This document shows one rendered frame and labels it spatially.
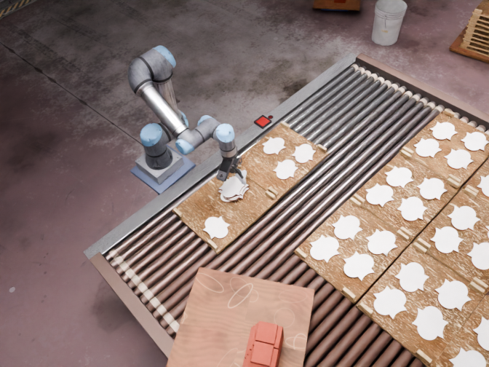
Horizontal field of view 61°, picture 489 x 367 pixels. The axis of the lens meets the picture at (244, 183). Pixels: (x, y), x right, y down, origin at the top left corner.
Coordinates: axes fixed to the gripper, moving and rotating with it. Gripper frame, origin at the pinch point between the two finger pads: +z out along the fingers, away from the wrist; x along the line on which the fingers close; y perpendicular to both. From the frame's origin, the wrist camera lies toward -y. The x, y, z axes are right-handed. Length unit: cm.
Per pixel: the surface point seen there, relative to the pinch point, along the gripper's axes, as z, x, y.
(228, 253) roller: 11.9, -11.7, -31.0
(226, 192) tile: 4.3, 1.1, -4.2
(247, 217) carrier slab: 10.1, -12.8, -10.5
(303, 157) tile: 9.2, -25.5, 34.5
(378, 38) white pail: 97, -21, 280
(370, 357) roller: 12, -84, -51
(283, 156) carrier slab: 10.2, -14.9, 32.5
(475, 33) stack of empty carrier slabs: 78, -105, 287
